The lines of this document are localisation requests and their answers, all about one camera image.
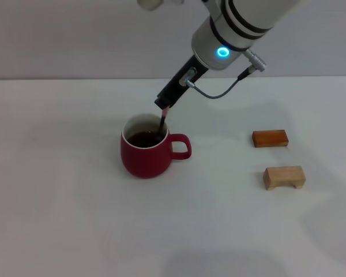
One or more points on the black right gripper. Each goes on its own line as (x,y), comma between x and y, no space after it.
(180,83)

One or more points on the red ceramic coffee cup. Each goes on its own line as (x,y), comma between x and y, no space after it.
(145,161)

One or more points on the orange-brown wooden block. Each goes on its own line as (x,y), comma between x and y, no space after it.
(269,138)

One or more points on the light wooden bridge block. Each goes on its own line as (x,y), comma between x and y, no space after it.
(282,176)

